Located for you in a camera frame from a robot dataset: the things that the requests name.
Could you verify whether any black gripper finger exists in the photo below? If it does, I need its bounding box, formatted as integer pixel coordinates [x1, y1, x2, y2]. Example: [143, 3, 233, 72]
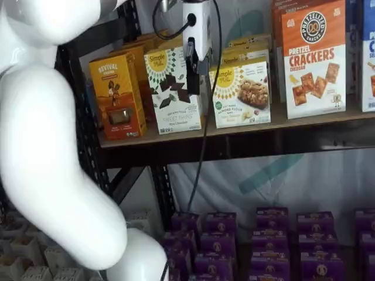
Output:
[185, 37, 202, 95]
[198, 52, 213, 75]

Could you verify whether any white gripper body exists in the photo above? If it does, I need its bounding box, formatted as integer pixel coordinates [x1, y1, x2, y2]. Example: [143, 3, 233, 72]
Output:
[182, 0, 213, 63]

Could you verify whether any white yellow almond bars box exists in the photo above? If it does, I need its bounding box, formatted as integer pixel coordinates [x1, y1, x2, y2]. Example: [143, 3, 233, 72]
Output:
[221, 48, 270, 67]
[228, 33, 272, 50]
[209, 60, 272, 129]

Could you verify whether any orange Revival snack box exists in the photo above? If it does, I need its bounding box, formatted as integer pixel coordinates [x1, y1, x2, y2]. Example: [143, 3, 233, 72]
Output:
[89, 52, 148, 141]
[110, 43, 153, 85]
[128, 30, 170, 51]

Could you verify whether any black metal shelf rack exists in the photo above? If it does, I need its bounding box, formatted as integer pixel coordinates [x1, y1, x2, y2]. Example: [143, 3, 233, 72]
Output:
[55, 0, 375, 235]

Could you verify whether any orange pretzel crackers box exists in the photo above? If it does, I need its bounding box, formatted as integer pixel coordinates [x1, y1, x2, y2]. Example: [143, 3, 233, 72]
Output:
[271, 0, 287, 103]
[281, 0, 347, 120]

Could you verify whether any wooden shelf board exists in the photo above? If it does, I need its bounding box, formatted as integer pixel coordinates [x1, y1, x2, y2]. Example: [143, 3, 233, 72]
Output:
[99, 102, 375, 149]

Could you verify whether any purple snack box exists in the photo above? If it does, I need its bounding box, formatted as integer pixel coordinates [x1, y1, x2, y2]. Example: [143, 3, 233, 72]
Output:
[163, 231, 197, 253]
[248, 270, 291, 281]
[360, 232, 375, 255]
[297, 212, 335, 235]
[256, 207, 289, 232]
[200, 232, 237, 255]
[171, 213, 202, 235]
[252, 229, 289, 252]
[189, 273, 229, 281]
[204, 212, 237, 235]
[301, 251, 343, 281]
[356, 209, 375, 235]
[195, 253, 234, 277]
[165, 247, 191, 281]
[298, 232, 340, 253]
[251, 250, 290, 275]

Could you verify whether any blue pretzel crackers box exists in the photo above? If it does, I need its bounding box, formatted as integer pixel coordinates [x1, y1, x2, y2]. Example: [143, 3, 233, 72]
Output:
[346, 0, 364, 94]
[362, 0, 375, 114]

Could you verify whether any white teal backdrop sheet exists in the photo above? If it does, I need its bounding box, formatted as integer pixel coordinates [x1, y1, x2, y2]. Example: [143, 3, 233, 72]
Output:
[140, 0, 375, 235]

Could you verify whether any small white carton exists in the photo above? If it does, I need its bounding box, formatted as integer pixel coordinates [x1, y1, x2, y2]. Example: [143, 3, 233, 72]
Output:
[43, 245, 74, 270]
[54, 268, 86, 281]
[22, 266, 53, 281]
[127, 209, 153, 235]

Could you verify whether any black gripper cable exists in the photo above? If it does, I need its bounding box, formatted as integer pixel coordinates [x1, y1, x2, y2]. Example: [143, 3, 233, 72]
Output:
[151, 0, 222, 281]

